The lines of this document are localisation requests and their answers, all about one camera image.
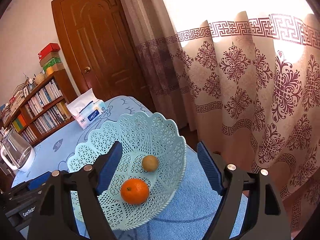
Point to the light blue lattice basket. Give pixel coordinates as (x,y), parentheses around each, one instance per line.
(140,135)

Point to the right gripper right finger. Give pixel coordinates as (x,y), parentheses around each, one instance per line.
(265,216)

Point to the wooden bookshelf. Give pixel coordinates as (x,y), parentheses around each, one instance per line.
(44,111)

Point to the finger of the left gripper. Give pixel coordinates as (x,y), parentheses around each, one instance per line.
(44,180)

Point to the longan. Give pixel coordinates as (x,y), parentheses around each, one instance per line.
(150,163)

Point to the stacked coloured boxes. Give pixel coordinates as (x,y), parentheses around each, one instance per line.
(49,58)

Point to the brass door knob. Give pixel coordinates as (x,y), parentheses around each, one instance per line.
(87,70)

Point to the brown wooden door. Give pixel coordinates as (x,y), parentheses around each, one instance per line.
(95,34)

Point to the patterned beige curtain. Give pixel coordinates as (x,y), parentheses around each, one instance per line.
(244,74)

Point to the tissue pack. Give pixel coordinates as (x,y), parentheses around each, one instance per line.
(86,108)

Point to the glass electric kettle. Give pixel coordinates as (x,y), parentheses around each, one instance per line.
(16,152)

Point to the mandarin orange with stem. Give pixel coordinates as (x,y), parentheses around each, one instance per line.
(134,191)

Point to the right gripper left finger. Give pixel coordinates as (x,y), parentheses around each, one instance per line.
(54,217)

